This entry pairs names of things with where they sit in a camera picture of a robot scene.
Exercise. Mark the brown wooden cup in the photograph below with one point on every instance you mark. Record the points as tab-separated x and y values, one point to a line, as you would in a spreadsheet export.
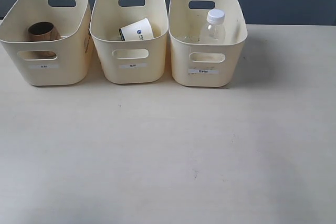
43	31

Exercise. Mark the cream plastic bin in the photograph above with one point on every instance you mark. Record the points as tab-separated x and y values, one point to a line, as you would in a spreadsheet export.
195	64
125	62
73	51

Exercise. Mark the right cream plastic bin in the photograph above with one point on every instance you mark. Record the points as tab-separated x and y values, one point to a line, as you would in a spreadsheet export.
195	64

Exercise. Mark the clear plastic bottle white cap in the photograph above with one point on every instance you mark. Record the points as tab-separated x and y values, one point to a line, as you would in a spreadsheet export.
213	32

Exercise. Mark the left cream plastic bin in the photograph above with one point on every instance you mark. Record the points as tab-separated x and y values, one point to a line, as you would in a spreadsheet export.
73	51

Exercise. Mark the white paper cup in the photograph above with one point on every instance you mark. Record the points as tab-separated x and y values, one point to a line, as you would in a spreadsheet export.
138	31

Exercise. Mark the middle cream plastic bin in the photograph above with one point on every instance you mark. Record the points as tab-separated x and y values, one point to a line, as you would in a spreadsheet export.
125	62

